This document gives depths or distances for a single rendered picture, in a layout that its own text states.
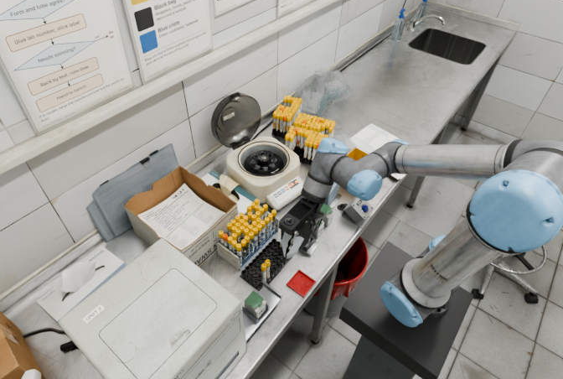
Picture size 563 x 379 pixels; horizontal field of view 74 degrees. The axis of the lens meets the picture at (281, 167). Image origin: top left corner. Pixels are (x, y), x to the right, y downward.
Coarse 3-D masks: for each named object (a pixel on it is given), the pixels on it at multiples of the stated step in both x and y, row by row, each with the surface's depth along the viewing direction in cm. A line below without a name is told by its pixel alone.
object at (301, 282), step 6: (300, 270) 121; (294, 276) 120; (300, 276) 120; (306, 276) 120; (288, 282) 118; (294, 282) 119; (300, 282) 119; (306, 282) 119; (312, 282) 119; (294, 288) 116; (300, 288) 117; (306, 288) 117; (300, 294) 115; (306, 294) 116
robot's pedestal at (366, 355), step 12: (360, 348) 134; (372, 348) 128; (360, 360) 139; (372, 360) 133; (384, 360) 127; (348, 372) 152; (360, 372) 145; (372, 372) 138; (384, 372) 132; (396, 372) 127; (408, 372) 122
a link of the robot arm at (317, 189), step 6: (306, 180) 100; (312, 180) 98; (306, 186) 99; (312, 186) 98; (318, 186) 97; (324, 186) 98; (330, 186) 99; (306, 192) 100; (312, 192) 98; (318, 192) 98; (324, 192) 98; (318, 198) 99
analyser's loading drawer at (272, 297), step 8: (264, 288) 113; (272, 288) 111; (264, 296) 111; (272, 296) 111; (280, 296) 110; (272, 304) 109; (248, 312) 104; (248, 320) 106; (256, 320) 104; (248, 328) 104; (256, 328) 104; (248, 336) 102
